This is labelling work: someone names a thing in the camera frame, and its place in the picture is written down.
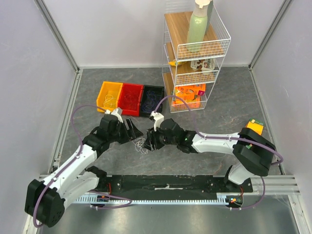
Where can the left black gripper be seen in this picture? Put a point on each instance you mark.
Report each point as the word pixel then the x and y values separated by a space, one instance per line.
pixel 131 134

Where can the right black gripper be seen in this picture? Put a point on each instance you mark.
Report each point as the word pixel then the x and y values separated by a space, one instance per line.
pixel 153 138

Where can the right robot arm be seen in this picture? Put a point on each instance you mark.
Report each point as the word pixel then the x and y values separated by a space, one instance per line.
pixel 253 152

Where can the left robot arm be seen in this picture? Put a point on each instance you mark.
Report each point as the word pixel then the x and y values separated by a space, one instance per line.
pixel 47 200

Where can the red plastic bin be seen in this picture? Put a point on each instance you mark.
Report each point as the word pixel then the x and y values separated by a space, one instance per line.
pixel 129 99

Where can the black plastic bin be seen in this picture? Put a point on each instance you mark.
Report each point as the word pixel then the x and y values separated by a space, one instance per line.
pixel 150 98

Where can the yellow plastic bin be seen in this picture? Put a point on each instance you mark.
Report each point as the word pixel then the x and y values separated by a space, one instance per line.
pixel 109 94

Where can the orange box in rack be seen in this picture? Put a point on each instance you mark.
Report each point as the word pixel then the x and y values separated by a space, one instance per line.
pixel 190 92

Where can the yellow snack bag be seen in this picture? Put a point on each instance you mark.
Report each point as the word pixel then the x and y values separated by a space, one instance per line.
pixel 176 63

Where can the white chocolate snack pack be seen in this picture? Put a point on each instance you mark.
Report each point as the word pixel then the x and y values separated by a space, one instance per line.
pixel 203 64

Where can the orange snack box on table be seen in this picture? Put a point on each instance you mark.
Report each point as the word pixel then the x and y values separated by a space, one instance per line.
pixel 255 125

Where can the green bottle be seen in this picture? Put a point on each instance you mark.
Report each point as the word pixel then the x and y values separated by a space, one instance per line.
pixel 199 24

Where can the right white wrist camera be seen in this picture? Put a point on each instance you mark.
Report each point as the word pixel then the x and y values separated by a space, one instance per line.
pixel 157 118

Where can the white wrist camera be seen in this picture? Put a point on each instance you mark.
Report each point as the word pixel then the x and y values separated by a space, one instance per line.
pixel 116 112
pixel 157 118

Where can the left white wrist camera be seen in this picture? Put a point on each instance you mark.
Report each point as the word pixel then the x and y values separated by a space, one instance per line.
pixel 116 112

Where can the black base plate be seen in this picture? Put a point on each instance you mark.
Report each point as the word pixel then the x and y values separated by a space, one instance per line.
pixel 213 184

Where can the slotted cable duct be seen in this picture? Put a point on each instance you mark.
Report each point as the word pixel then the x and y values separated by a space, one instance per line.
pixel 94 199

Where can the white wire shelf rack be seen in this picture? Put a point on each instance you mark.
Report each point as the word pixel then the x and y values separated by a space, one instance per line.
pixel 214 46

